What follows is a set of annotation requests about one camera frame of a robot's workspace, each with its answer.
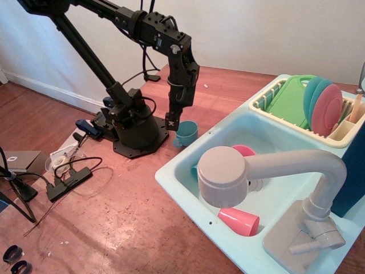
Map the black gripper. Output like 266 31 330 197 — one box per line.
165 45 200 131

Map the teal plastic cup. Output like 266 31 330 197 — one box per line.
173 120 198 148

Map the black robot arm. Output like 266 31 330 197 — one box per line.
20 1 200 131

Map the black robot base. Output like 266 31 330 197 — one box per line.
91 88 169 159

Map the teal cup in sink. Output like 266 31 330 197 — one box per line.
190 165 198 181

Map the pink cup behind faucet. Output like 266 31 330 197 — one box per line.
232 144 256 156

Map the light blue toy sink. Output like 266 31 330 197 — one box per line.
155 74 364 273

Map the pink cup lying down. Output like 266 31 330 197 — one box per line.
218 208 260 236

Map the grey toy faucet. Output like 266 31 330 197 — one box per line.
197 146 347 273

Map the blue clamp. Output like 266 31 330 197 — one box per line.
75 119 101 139

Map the green cutting board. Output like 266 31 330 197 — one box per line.
266 75 314 129

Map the clear tape roll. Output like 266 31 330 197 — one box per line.
45 155 69 172

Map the black usb hub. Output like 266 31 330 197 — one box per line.
46 167 92 202

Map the teal plate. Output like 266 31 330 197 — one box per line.
303 76 332 125

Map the pink plate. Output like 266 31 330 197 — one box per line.
311 84 343 137

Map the grey cardboard box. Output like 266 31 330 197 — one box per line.
4 151 48 179

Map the black power adapter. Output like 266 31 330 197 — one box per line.
15 181 38 202

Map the cream dish rack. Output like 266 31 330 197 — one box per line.
249 74 364 148

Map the black stand leg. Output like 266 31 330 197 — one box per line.
0 147 37 223

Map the wooden utensil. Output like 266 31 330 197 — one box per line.
348 94 362 123

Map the black velcro strap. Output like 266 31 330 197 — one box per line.
10 260 33 274
2 244 24 263

